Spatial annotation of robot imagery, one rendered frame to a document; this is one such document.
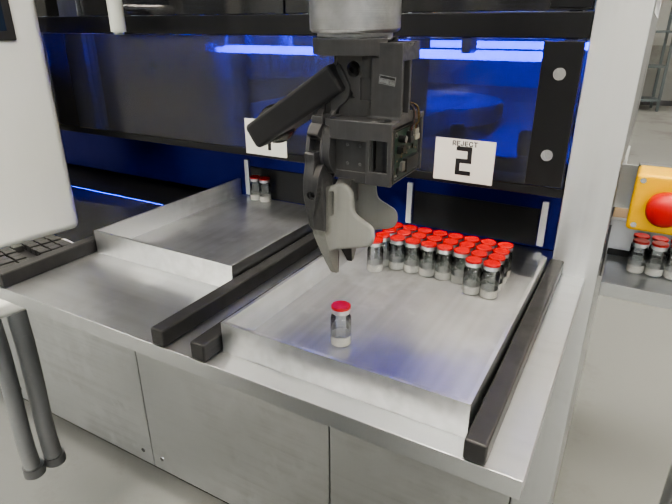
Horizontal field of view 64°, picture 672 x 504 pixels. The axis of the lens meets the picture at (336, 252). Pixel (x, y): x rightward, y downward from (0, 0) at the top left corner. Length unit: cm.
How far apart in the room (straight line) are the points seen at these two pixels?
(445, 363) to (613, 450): 141
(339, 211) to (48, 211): 82
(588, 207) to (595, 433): 129
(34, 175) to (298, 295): 67
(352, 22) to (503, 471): 36
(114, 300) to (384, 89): 44
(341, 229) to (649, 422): 172
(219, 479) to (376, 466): 49
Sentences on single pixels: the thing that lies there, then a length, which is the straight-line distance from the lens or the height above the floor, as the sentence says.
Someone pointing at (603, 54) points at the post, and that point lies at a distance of 73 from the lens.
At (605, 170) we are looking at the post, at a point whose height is 103.
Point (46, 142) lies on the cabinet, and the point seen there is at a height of 99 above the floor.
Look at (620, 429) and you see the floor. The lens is 203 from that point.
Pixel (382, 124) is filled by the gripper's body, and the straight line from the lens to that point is 44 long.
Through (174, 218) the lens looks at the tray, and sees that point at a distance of 97.
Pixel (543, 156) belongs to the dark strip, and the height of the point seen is 104.
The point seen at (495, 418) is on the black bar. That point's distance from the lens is 47.
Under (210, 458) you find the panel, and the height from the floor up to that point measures 22.
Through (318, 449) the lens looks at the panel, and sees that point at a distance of 118.
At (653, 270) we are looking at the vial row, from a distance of 84.
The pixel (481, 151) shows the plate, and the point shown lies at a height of 104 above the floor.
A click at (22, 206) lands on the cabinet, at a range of 119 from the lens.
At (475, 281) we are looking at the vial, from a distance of 69.
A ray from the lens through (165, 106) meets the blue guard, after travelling 107.
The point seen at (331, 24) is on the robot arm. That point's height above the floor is 120.
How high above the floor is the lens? 120
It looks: 23 degrees down
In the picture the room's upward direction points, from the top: straight up
